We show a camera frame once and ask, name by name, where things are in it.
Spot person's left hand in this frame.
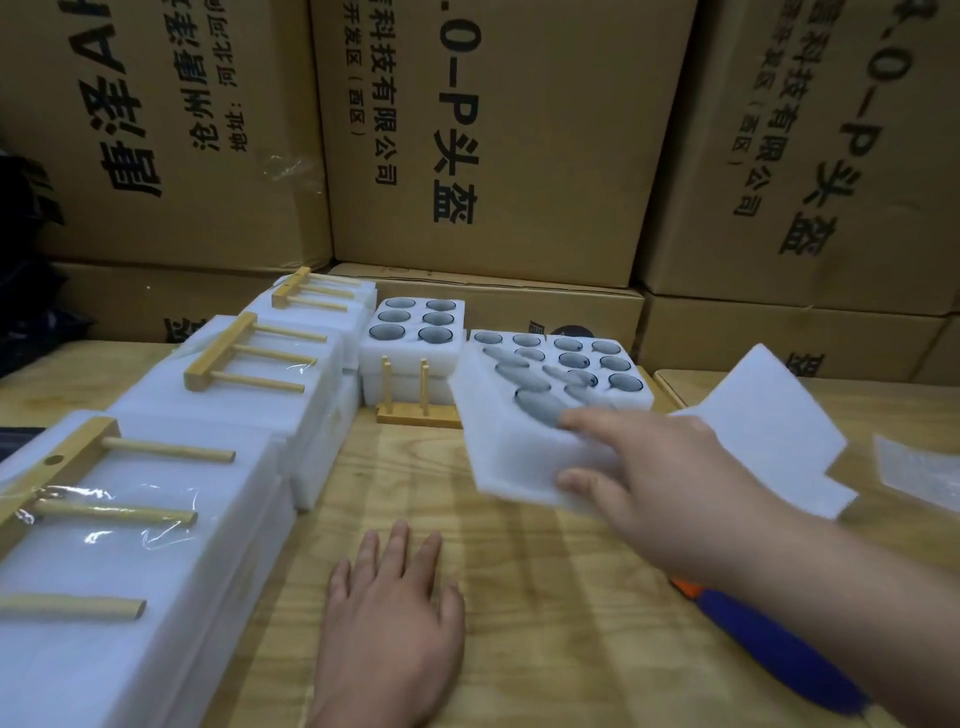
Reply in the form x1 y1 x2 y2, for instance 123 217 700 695
307 520 467 728

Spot person's right hand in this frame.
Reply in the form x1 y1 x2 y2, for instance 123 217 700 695
555 405 782 594

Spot pile of white foam sheets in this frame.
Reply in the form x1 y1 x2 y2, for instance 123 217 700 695
667 343 860 521

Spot orange and blue tape dispenser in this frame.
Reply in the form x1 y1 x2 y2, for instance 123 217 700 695
667 577 872 716

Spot set of grey glass cups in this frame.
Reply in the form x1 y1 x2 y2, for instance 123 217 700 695
492 351 608 428

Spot row of wooden peg racks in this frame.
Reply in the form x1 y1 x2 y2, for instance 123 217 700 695
375 357 464 431

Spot stack of white foam trays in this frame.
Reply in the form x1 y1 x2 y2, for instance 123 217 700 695
360 295 657 414

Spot wooden rack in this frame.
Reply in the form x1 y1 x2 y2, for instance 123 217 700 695
271 265 362 312
184 310 329 395
0 417 237 621

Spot person's right forearm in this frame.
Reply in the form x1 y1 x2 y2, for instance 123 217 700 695
705 502 960 728

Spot stack of brown cardboard boxes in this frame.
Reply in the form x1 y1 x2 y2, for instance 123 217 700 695
0 0 960 384

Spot black plastic bags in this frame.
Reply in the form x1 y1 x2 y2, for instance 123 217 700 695
0 427 47 461

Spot black plastic bag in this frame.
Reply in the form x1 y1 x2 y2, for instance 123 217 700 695
0 150 92 377

